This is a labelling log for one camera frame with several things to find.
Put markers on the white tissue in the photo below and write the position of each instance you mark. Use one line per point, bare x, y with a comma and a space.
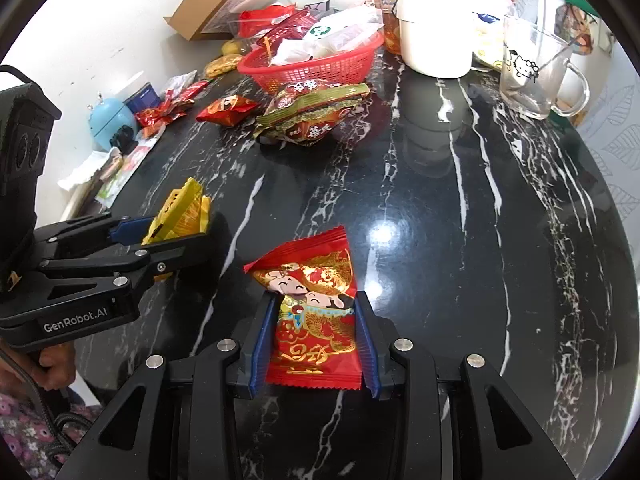
87, 170

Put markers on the metal stirrer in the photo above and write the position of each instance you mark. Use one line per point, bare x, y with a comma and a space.
552, 62

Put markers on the red strip packet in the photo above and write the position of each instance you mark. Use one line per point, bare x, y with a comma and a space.
187, 92

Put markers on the red cartoon print snack packet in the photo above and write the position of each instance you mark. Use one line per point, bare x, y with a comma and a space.
310, 310

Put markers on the person's left hand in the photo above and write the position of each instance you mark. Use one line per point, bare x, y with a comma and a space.
55, 365

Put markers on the yellow fruit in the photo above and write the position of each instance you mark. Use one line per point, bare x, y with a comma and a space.
234, 47

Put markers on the small black gadget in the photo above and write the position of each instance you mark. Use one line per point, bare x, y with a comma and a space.
123, 139

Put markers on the red snack bag green band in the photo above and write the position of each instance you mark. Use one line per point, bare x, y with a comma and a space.
310, 110

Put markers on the small clear packet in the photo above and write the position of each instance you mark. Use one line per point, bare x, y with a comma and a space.
177, 81

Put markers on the grey leaf print chair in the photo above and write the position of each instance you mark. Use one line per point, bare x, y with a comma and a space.
615, 150

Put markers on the purple floral clothing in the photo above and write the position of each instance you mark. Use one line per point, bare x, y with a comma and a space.
20, 440

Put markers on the colourful hanging decoration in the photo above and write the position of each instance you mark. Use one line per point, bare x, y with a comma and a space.
582, 27

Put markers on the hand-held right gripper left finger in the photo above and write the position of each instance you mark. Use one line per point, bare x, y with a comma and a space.
262, 345

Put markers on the glass mug cartoon cat print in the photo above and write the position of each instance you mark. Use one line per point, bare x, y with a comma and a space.
525, 85

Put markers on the yellow pastry packet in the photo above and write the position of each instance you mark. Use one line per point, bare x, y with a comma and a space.
225, 66

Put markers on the light blue round gadget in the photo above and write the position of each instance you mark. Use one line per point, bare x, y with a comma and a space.
107, 120

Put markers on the dark blue small box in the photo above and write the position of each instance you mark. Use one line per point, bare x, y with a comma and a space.
142, 99

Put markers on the red crinkled plastic bag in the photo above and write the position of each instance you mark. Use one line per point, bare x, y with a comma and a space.
262, 17

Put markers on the yellow snack packet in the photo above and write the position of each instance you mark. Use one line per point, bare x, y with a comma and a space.
180, 210

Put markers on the brown cardboard box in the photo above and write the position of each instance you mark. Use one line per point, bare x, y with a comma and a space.
215, 0

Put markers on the small red gold packet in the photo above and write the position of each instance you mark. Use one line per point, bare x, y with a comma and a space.
225, 110

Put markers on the orange glass jar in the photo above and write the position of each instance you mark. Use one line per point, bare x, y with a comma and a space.
390, 25

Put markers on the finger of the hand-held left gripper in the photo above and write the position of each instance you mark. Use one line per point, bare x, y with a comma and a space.
130, 230
175, 255

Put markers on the white electric kettle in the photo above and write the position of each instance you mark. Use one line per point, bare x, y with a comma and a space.
435, 30

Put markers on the red plastic basket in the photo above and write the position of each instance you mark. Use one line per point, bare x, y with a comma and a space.
310, 72

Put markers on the white green sachet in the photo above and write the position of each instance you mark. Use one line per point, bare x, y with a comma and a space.
122, 175

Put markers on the yellow smiley print bag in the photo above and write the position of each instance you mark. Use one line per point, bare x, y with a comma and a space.
487, 40

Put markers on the red candy wrapper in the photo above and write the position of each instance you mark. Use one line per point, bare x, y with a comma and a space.
160, 116

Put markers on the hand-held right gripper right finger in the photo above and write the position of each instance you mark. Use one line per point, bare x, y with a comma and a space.
367, 350

